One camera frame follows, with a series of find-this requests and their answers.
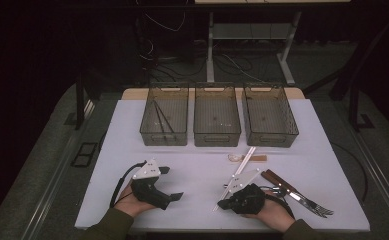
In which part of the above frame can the aluminium floor rail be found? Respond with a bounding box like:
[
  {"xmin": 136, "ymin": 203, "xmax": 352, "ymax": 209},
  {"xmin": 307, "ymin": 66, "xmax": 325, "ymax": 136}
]
[
  {"xmin": 348, "ymin": 129, "xmax": 389, "ymax": 231},
  {"xmin": 28, "ymin": 98, "xmax": 96, "ymax": 240}
]

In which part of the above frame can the smoky transparent plastic bin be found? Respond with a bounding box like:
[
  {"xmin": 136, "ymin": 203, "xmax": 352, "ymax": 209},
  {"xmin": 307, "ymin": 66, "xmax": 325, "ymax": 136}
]
[
  {"xmin": 139, "ymin": 83, "xmax": 190, "ymax": 147},
  {"xmin": 193, "ymin": 83, "xmax": 242, "ymax": 148},
  {"xmin": 241, "ymin": 83, "xmax": 300, "ymax": 148}
]

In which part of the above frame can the black floor frame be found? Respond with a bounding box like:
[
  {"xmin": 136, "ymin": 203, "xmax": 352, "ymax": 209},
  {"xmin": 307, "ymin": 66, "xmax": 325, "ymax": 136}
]
[{"xmin": 70, "ymin": 142, "xmax": 99, "ymax": 168}]

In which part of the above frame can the white hanging cable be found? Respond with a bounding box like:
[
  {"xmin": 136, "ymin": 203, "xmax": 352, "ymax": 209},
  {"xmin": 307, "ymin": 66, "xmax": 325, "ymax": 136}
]
[{"xmin": 144, "ymin": 0, "xmax": 186, "ymax": 33}]

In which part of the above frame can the black floor cable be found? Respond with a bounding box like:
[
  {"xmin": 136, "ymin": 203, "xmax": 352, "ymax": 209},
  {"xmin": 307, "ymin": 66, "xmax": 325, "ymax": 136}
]
[{"xmin": 330, "ymin": 141, "xmax": 370, "ymax": 204}]

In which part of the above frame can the person's right hand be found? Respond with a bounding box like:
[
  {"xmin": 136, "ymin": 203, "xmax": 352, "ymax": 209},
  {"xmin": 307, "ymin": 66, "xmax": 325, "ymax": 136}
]
[{"xmin": 243, "ymin": 196, "xmax": 296, "ymax": 233}]

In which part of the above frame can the white table cover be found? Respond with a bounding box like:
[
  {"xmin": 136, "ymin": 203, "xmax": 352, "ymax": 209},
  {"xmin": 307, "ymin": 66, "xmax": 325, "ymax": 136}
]
[{"xmin": 74, "ymin": 98, "xmax": 371, "ymax": 233}]

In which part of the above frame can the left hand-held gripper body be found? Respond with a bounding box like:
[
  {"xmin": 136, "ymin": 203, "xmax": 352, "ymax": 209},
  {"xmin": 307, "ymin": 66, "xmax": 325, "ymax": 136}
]
[{"xmin": 130, "ymin": 159, "xmax": 174, "ymax": 211}]

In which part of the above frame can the tangle of floor cables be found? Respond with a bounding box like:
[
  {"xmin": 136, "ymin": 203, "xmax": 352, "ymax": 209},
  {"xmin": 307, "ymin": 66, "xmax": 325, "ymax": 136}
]
[{"xmin": 138, "ymin": 39, "xmax": 266, "ymax": 84}]

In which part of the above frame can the black metal stand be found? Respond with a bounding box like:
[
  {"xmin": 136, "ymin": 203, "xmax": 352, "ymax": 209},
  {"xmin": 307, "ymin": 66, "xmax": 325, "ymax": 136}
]
[
  {"xmin": 302, "ymin": 9, "xmax": 389, "ymax": 133},
  {"xmin": 74, "ymin": 71, "xmax": 98, "ymax": 131}
]

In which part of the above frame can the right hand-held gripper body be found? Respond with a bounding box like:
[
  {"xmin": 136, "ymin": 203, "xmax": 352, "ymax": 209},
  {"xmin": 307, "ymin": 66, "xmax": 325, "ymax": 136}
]
[{"xmin": 216, "ymin": 168, "xmax": 267, "ymax": 215}]

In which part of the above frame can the person's left hand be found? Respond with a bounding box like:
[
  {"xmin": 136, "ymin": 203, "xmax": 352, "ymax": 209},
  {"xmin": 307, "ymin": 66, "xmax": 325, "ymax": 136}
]
[{"xmin": 113, "ymin": 181, "xmax": 158, "ymax": 218}]

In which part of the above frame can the white metal desk frame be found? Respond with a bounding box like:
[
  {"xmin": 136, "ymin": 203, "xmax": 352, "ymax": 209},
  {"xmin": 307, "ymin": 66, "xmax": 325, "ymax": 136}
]
[{"xmin": 205, "ymin": 11, "xmax": 298, "ymax": 87}]

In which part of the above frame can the white chopstick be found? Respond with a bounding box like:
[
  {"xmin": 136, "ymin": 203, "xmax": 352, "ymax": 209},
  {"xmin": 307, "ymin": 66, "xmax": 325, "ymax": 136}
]
[
  {"xmin": 212, "ymin": 146, "xmax": 255, "ymax": 213},
  {"xmin": 215, "ymin": 146, "xmax": 257, "ymax": 211}
]

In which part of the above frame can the hand-held gripper cable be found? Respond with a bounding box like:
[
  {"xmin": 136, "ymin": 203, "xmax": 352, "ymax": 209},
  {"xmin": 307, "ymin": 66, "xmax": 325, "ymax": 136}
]
[
  {"xmin": 260, "ymin": 193, "xmax": 296, "ymax": 221},
  {"xmin": 109, "ymin": 161, "xmax": 148, "ymax": 209}
]

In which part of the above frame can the right hand-held gripper cable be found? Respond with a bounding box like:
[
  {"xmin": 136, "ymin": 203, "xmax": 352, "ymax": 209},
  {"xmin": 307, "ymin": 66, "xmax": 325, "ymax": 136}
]
[{"xmin": 260, "ymin": 193, "xmax": 296, "ymax": 221}]

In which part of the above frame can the left hand-held gripper cable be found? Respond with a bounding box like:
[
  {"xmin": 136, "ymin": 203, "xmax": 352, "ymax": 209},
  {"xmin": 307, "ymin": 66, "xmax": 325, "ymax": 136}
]
[{"xmin": 109, "ymin": 161, "xmax": 148, "ymax": 209}]

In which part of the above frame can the metal chopstick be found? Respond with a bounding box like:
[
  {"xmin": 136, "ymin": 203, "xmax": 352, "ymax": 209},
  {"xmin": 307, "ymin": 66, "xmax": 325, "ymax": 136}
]
[
  {"xmin": 152, "ymin": 99, "xmax": 166, "ymax": 136},
  {"xmin": 153, "ymin": 99, "xmax": 176, "ymax": 135}
]

